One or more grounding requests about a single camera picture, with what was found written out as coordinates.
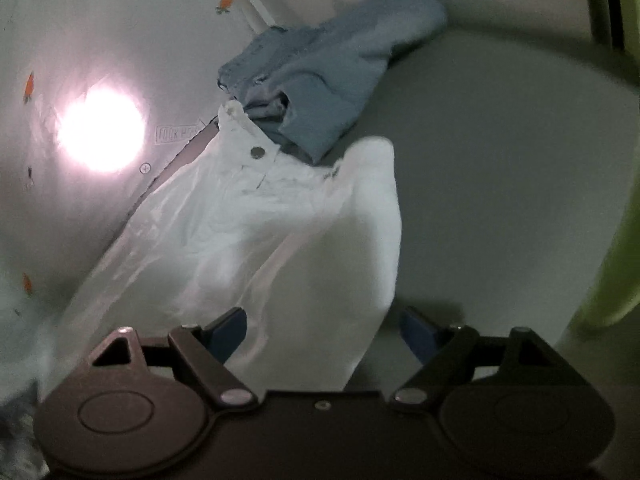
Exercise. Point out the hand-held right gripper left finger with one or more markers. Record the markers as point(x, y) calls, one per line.
point(230, 330)

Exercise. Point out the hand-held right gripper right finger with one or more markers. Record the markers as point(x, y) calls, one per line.
point(418, 332)

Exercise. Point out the white pants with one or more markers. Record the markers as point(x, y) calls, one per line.
point(260, 240)

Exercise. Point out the green cloth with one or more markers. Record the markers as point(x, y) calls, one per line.
point(617, 240)

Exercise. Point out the carrot print sheet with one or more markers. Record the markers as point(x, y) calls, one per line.
point(100, 110)

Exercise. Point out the light blue denim garment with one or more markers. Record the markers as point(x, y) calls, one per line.
point(320, 70)

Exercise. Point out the dark metal bed post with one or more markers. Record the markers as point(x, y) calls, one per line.
point(602, 5)

